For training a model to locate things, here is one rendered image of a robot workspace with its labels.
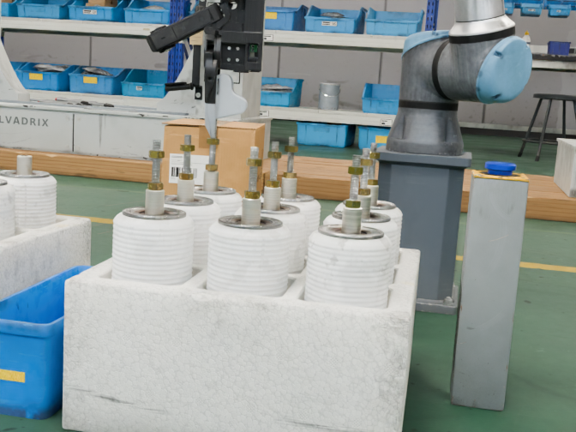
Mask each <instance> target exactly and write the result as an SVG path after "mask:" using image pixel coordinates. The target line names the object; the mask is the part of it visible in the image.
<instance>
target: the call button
mask: <svg viewBox="0 0 576 432"><path fill-rule="evenodd" d="M485 168H487V169H488V173H489V174H496V175H507V176H510V175H512V174H513V171H516V164H513V163H508V162H497V161H487V162H486V163H485Z"/></svg>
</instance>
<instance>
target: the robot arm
mask: <svg viewBox="0 0 576 432"><path fill-rule="evenodd" d="M232 2H234V3H236V4H237V6H236V8H235V9H231V8H232V7H233V4H232ZM453 2H454V11H455V19H456V22H455V24H454V26H453V27H452V29H451V30H437V31H425V32H420V33H414V34H412V35H410V36H408V37H407V38H406V40H405V42H404V50H403V53H402V55H401V60H402V66H401V76H400V87H399V107H398V112H397V115H396V117H395V119H394V121H393V125H392V128H391V129H390V132H389V134H388V136H387V144H386V150H389V151H394V152H401V153H415V154H427V155H442V156H460V155H463V148H464V143H463V139H462V135H461V131H460V127H459V120H458V106H459V101H467V102H479V103H484V104H487V105H489V104H494V103H506V102H509V101H511V100H513V99H515V98H516V97H517V96H518V95H519V94H520V93H521V92H522V91H523V89H524V87H525V85H526V84H527V82H528V80H529V78H530V75H531V68H532V54H531V48H530V46H528V44H527V43H526V41H525V40H523V39H522V38H520V37H518V36H516V32H515V24H514V22H513V21H512V20H510V19H509V18H508V17H507V16H506V15H505V7H504V0H453ZM264 8H265V0H220V2H219V4H216V3H214V4H211V5H209V6H207V7H206V8H204V9H201V10H199V11H197V12H195V13H194V14H192V15H189V16H187V17H185V18H183V19H182V20H179V21H176V22H174V23H172V24H170V25H169V26H166V25H164V26H162V27H156V28H155V29H154V30H153V31H152V32H150V34H149V35H148V36H147V37H146V40H147V43H148V45H149V47H150V49H151V51H152V52H159V53H163V52H165V51H170V50H171V48H173V47H175V46H176V43H178V42H180V41H182V40H185V39H187V38H189V37H191V36H193V35H195V34H197V33H199V32H201V31H203V30H204V32H205V41H204V58H203V60H204V68H206V69H205V126H206V128H207V131H208V133H209V134H210V136H211V137H212V138H215V130H217V120H218V118H222V117H230V116H234V115H238V114H242V113H244V112H245V111H246V109H247V107H248V102H247V100H246V99H245V98H244V97H242V96H240V95H238V94H237V93H235V92H234V88H233V79H232V77H231V76H230V75H228V74H220V70H221V69H224V70H233V72H238V73H248V72H257V73H260V71H261V61H262V46H263V23H264ZM221 10H222V11H221ZM223 15H225V16H223Z"/></svg>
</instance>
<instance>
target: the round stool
mask: <svg viewBox="0 0 576 432"><path fill-rule="evenodd" d="M533 98H540V100H539V101H538V104H537V108H536V110H535V112H534V115H533V118H532V120H531V124H530V126H529V128H528V131H527V133H526V136H525V138H524V139H522V141H523V144H522V147H521V149H520V151H519V154H518V157H521V156H522V153H523V151H524V148H525V144H526V142H530V143H537V144H539V146H538V150H537V156H536V158H535V161H539V158H540V157H539V156H540V152H541V148H542V144H546V145H556V146H558V141H557V140H548V139H544V134H545V130H546V126H547V122H548V118H549V111H550V107H551V103H552V99H553V100H563V102H562V139H566V100H567V101H572V102H573V108H574V114H575V120H576V95H566V94H552V93H534V94H533ZM543 99H549V103H548V108H547V111H546V115H545V119H544V123H543V130H542V134H541V138H540V139H532V138H528V137H529V134H530V132H531V128H532V126H533V124H534V121H535V119H536V116H537V113H538V110H539V108H540V105H541V103H542V101H543Z"/></svg>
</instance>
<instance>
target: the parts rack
mask: <svg viewBox="0 0 576 432"><path fill-rule="evenodd" d="M439 1H440V0H428V3H427V13H426V22H425V31H436V29H437V20H438V10H439ZM189 2H190V0H187V2H186V0H170V22H169V25H170V24H172V23H174V22H176V21H179V20H182V19H183V18H185V17H186V9H187V8H188V6H189ZM169 25H166V26H169ZM162 26H164V25H159V24H141V23H124V22H107V21H73V20H55V19H38V18H20V17H3V16H1V41H2V43H3V37H4V32H14V33H45V34H62V35H77V36H94V37H109V38H126V39H146V37H147V36H148V35H149V34H150V32H152V31H153V30H154V29H155V28H156V27H162ZM406 38H407V37H400V36H383V35H366V34H348V33H314V32H297V31H280V30H265V31H264V45H268V46H284V47H300V48H316V49H332V50H348V51H379V52H395V53H403V50H404V42H405V40H406ZM189 39H190V37H189V38H187V39H185V40H182V41H180V42H178V43H176V46H175V47H173V48H171V50H170V51H168V67H167V83H172V82H175V81H176V80H177V78H178V76H179V75H180V73H181V71H182V69H183V59H184V53H185V56H186V58H187V60H188V58H189V55H188V52H187V49H186V46H185V44H184V41H188V42H189ZM189 47H190V50H191V51H192V49H193V46H192V45H189ZM26 90H27V91H28V92H29V93H30V99H52V100H55V98H57V97H63V98H66V99H81V100H86V101H97V102H99V103H108V104H112V105H130V106H142V107H154V108H157V103H158V102H160V100H162V99H154V98H142V97H130V96H122V95H104V94H91V93H72V92H54V91H41V90H29V89H26ZM260 117H272V118H278V119H289V120H301V121H313V122H325V123H348V124H360V125H371V126H383V127H392V125H393V121H394V119H395V117H396V115H387V114H374V113H363V111H354V110H340V109H338V111H330V110H318V108H315V107H303V106H299V107H289V108H287V107H274V106H262V105H261V106H260Z"/></svg>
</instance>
